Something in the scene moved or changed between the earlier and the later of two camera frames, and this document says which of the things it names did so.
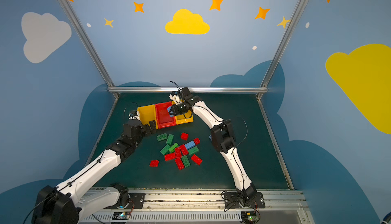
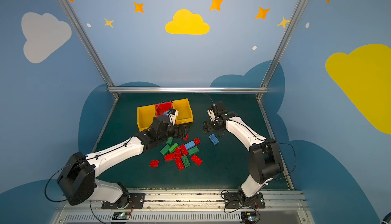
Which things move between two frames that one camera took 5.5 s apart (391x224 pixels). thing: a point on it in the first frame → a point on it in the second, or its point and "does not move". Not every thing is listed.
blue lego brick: [190, 145] does not move
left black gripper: [149, 126] → [180, 131]
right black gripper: [176, 109] → [209, 126]
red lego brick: [184, 149] does not move
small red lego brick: [196, 141] does not move
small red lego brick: [154, 163] does not move
